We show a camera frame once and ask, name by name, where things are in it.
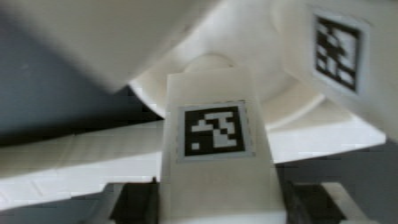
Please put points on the white stool leg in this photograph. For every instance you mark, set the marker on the white stool leg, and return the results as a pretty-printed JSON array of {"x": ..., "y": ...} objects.
[
  {"x": 219, "y": 183},
  {"x": 111, "y": 34},
  {"x": 340, "y": 53}
]

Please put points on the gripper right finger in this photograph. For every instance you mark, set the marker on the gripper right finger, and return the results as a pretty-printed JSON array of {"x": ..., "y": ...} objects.
[{"x": 320, "y": 204}]

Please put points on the white U-shaped fence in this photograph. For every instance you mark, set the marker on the white U-shaped fence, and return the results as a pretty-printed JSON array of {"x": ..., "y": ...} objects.
[{"x": 63, "y": 168}]

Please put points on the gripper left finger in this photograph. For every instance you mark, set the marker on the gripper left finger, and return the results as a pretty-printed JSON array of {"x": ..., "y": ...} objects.
[{"x": 129, "y": 205}]

